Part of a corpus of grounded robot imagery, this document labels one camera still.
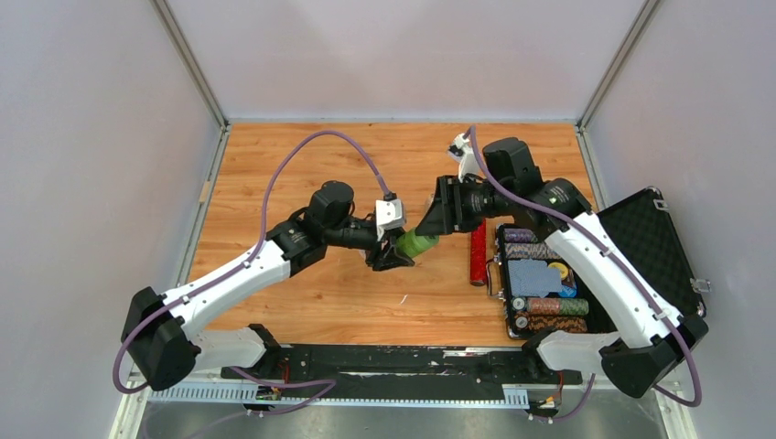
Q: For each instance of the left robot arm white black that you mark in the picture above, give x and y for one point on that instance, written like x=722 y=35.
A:
x=165 y=334

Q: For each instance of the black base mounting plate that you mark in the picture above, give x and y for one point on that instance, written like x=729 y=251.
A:
x=404 y=373

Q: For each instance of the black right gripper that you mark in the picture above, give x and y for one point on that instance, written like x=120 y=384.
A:
x=446 y=215

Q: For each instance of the orange black chip row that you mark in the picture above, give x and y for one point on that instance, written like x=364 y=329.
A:
x=533 y=314

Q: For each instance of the green purple chip row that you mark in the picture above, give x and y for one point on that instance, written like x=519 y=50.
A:
x=523 y=244

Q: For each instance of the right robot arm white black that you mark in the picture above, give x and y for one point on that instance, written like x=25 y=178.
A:
x=651 y=336

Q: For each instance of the red glitter tube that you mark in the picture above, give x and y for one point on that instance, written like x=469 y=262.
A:
x=478 y=256

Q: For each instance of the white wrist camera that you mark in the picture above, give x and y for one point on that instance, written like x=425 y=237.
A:
x=462 y=152
x=388 y=215

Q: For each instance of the black poker chip case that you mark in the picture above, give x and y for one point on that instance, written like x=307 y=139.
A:
x=644 y=232

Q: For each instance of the blue playing card deck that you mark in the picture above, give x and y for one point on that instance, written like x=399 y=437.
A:
x=533 y=278

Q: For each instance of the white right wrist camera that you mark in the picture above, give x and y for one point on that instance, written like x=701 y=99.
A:
x=462 y=152

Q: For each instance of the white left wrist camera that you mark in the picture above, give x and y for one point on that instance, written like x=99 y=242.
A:
x=388 y=215

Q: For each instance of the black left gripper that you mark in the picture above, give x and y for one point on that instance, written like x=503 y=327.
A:
x=389 y=258

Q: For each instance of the green pill bottle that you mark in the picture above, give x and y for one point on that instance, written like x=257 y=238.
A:
x=411 y=244

